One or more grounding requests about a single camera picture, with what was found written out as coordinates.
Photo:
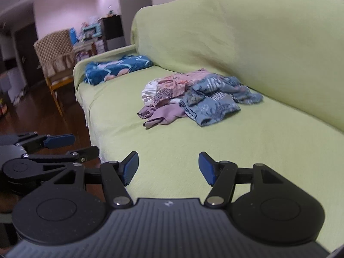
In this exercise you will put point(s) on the white garment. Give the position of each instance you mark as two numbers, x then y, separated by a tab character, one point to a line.
149	91

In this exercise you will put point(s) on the chair with brown quilted cover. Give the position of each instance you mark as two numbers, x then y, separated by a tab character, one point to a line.
53	48

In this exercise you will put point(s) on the blue floral blanket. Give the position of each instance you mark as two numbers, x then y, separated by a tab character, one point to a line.
113	68

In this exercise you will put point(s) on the purple garment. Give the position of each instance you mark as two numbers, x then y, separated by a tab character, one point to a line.
164	114

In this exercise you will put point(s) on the black cabinet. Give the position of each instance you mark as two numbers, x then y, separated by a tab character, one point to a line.
113	29

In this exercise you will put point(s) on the blue box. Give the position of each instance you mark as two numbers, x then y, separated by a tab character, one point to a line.
73	36

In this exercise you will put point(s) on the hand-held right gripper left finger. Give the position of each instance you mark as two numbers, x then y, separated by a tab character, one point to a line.
131	166

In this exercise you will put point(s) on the pink patterned garment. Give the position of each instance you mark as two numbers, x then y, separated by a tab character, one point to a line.
174	86

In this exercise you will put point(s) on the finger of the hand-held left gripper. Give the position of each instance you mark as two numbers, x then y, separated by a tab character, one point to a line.
60	141
80	154

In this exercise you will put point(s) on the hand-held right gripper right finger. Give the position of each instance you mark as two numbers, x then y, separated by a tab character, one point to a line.
207	168

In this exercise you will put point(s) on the blue patterned garment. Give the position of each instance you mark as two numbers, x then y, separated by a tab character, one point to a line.
212	99

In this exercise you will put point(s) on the teal picture frame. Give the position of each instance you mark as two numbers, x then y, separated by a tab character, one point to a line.
91	31

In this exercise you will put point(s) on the white storage box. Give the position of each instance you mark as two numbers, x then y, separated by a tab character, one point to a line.
17	83

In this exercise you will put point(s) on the light green table cover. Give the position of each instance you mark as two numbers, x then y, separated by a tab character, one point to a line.
188	139

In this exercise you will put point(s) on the cluttered side table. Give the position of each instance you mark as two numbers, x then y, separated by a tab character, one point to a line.
88	48

